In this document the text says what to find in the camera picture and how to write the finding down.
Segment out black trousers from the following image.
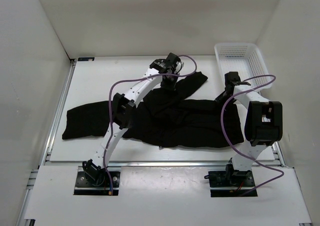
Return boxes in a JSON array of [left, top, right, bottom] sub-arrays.
[[62, 72, 244, 149]]

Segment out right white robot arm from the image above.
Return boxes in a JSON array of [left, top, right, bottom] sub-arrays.
[[216, 71, 283, 186]]

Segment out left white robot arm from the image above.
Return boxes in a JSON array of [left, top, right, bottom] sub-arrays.
[[82, 53, 184, 187]]

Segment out dark label sticker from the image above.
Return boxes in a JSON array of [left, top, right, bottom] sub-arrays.
[[77, 57, 95, 62]]

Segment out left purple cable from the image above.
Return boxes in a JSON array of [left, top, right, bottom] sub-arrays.
[[106, 55, 198, 191]]

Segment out purple cable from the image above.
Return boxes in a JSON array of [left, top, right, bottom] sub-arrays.
[[221, 75, 286, 191], [106, 55, 198, 191]]

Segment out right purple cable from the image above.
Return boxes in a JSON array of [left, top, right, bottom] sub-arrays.
[[221, 75, 286, 191]]

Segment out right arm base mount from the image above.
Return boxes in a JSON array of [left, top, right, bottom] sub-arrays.
[[203, 163, 258, 198]]

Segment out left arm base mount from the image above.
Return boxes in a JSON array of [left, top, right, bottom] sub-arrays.
[[73, 163, 121, 196]]

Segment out aluminium front rail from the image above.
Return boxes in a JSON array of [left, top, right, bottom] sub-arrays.
[[37, 160, 283, 168]]

